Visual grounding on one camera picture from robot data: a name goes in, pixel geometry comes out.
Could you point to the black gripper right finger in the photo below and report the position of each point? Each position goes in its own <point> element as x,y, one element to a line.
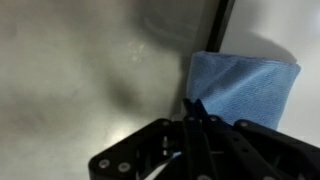
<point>250,151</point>

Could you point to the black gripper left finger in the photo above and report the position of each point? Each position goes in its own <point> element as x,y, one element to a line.
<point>179,146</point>

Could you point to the blue towel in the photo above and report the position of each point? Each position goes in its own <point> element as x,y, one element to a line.
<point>237,87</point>

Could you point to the black framed whiteboard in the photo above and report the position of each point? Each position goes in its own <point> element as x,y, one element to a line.
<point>284,30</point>

